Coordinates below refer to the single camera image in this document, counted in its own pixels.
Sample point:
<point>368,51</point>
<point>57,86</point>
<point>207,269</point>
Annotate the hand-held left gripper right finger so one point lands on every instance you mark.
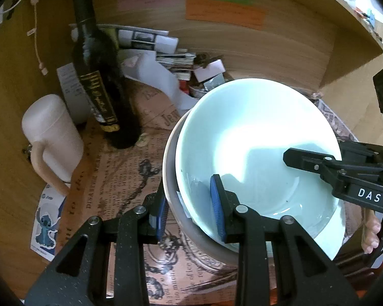
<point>217,210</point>

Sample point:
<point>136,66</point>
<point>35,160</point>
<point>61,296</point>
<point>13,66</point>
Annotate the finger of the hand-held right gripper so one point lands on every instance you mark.
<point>306,159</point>

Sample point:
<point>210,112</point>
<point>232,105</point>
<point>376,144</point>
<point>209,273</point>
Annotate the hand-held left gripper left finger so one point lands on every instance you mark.
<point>161,220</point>

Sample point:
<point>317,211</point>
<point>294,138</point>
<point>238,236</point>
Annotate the pink bowl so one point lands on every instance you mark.
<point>201,245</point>

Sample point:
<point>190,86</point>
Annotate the light green bowl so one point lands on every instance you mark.
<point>258,140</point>

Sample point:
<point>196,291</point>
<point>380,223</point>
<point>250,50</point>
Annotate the person's right hand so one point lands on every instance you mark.
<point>370,232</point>

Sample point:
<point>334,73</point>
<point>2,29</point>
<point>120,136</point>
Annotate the newspaper print tablecloth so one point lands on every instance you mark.
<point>121,172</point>

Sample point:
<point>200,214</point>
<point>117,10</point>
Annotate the blue cartoon sticker sheet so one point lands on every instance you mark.
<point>44,229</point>

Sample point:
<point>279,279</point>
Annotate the small bowl of coins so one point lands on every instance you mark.
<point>199,91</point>

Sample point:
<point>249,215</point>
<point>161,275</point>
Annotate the small pink box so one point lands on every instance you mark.
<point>210,70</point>

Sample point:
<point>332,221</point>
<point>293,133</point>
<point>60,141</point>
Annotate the wooden desk shelf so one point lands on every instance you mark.
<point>348,22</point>

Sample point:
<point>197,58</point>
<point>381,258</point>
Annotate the white paper sheet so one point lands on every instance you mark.
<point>159,76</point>

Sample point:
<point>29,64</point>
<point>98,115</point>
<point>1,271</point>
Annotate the white printed carton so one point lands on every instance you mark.
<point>68,92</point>

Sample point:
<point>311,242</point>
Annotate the dark wine bottle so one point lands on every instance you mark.
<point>92,70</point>

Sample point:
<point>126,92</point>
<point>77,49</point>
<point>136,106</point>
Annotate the orange sticky note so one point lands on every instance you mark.
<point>225,12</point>

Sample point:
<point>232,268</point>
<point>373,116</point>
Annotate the stack of newspapers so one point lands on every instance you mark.
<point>140,36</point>

